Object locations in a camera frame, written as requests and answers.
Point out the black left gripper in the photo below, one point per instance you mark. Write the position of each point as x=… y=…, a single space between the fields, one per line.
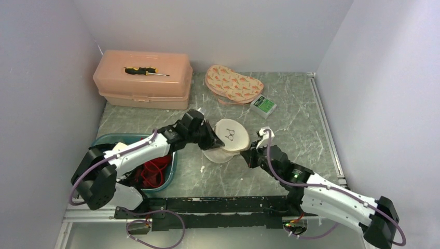
x=212 y=140

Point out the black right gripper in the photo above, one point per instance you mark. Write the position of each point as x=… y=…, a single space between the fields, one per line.
x=249 y=155

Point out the round white mesh pouch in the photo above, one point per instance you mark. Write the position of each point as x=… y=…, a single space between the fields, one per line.
x=235 y=137

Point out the floral mesh laundry bag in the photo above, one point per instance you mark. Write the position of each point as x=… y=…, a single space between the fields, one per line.
x=231 y=87

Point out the red satin bra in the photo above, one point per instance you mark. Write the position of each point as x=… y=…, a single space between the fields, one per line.
x=152 y=174

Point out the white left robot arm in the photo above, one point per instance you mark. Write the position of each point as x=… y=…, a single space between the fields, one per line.
x=95 y=182

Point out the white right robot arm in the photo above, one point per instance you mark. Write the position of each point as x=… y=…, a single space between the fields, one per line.
x=375 y=219

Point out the white green small box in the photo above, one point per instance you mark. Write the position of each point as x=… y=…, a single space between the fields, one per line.
x=263 y=106

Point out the teal plastic basin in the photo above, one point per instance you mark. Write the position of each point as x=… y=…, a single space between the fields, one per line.
x=108 y=141

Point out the pink plastic storage box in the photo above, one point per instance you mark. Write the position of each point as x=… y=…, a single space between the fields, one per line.
x=144 y=91

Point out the black yellow screwdriver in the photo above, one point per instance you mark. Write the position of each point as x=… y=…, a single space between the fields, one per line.
x=143 y=71

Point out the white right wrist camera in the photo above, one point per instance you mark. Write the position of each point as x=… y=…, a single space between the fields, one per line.
x=265 y=135

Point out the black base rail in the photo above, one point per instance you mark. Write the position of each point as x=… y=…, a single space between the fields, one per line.
x=214 y=212

